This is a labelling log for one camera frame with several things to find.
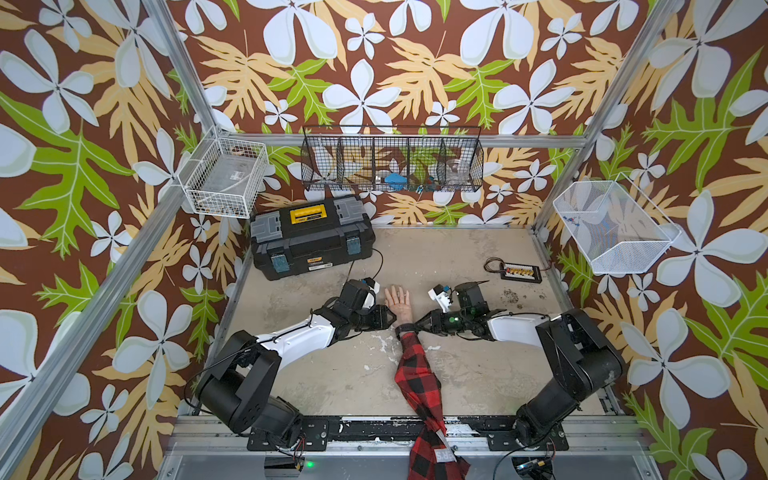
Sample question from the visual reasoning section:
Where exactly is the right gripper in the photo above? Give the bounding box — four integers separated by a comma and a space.
412, 308, 472, 336

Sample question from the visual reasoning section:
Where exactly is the black wrist watch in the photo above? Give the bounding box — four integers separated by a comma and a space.
395, 323, 418, 338

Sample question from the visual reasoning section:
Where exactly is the red plaid sleeve forearm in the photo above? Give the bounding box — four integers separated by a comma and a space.
394, 333, 470, 479

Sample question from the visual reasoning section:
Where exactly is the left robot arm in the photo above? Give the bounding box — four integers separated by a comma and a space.
193, 278, 397, 449

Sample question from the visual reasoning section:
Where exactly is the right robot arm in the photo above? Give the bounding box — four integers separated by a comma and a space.
415, 282, 628, 449

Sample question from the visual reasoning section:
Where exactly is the small black electronic board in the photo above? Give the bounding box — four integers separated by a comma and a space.
499, 263, 542, 283

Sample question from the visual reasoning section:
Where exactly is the black toolbox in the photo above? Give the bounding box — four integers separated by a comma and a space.
250, 195, 376, 281

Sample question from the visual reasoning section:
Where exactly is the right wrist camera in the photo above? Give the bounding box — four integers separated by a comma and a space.
428, 284, 453, 313

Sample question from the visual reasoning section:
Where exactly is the black wire basket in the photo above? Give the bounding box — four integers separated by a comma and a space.
299, 125, 485, 193

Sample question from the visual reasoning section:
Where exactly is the white wire basket right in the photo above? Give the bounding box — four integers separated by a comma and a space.
553, 173, 682, 276

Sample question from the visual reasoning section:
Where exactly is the white wire basket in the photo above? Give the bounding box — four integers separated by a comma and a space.
553, 173, 682, 276
180, 128, 270, 219

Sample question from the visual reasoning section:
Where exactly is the white wire basket left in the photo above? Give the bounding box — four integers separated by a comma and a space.
180, 128, 270, 219

